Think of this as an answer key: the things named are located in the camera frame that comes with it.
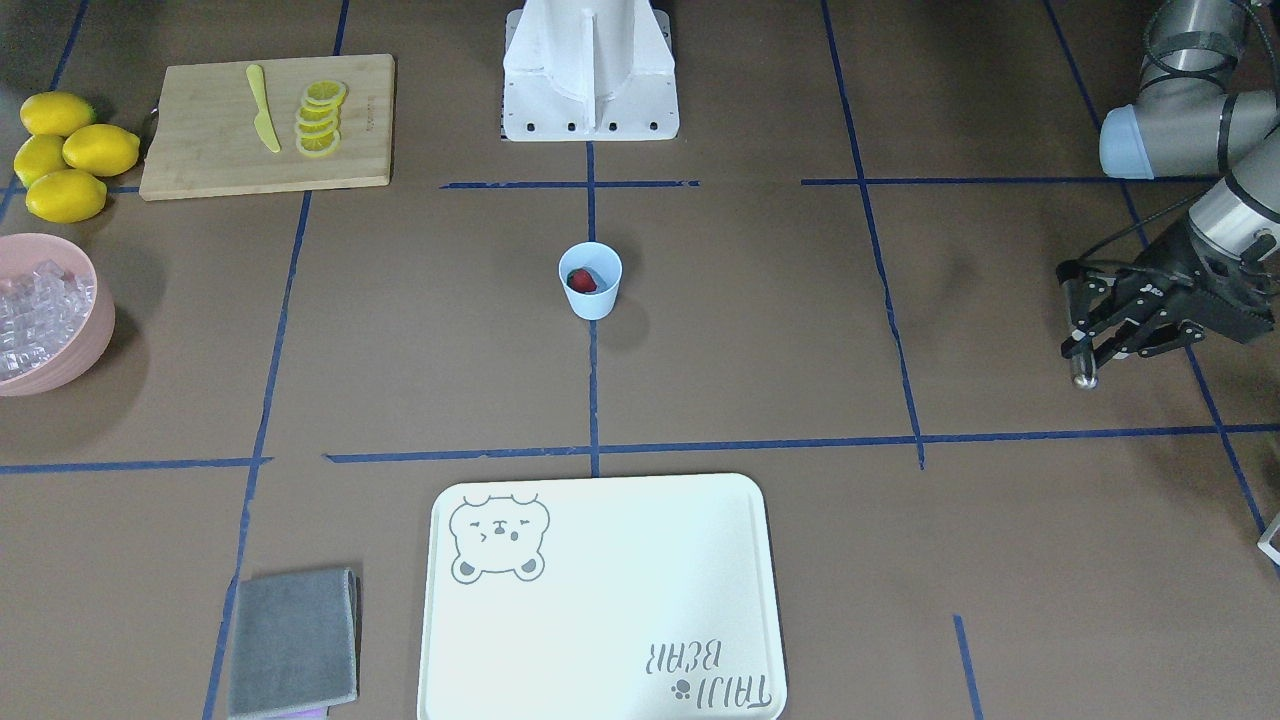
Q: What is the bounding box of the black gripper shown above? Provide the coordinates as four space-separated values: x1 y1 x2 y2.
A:
1059 220 1277 372

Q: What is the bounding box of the steel muddler black tip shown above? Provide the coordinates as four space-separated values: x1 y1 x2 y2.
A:
1065 337 1098 389

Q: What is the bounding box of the red strawberry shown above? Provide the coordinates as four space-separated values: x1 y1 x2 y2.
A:
564 266 599 295

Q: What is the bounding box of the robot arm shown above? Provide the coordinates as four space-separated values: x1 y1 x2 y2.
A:
1056 1 1279 389

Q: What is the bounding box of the light blue plastic cup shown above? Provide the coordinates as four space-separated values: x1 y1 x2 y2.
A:
558 241 623 322

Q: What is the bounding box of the pink bowl of ice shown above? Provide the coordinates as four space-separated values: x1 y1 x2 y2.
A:
1 233 116 397

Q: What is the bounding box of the cream bear serving tray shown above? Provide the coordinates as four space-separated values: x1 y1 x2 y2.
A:
416 473 788 719

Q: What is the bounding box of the lemon slice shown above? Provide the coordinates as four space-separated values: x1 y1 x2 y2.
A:
294 102 340 126
294 117 340 138
294 129 342 159
301 79 348 109

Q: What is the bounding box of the yellow plastic knife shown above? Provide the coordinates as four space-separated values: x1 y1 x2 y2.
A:
244 63 282 154

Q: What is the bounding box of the grey folded cloth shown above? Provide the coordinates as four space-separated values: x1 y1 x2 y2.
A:
227 566 358 719

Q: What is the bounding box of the bamboo cutting board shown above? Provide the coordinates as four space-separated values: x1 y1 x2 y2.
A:
140 54 396 201

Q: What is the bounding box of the whole yellow lemon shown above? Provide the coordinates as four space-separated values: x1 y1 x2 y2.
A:
13 135 70 188
61 123 141 177
26 169 108 224
19 91 97 137

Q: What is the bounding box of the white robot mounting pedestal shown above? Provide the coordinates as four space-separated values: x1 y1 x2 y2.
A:
500 1 680 143

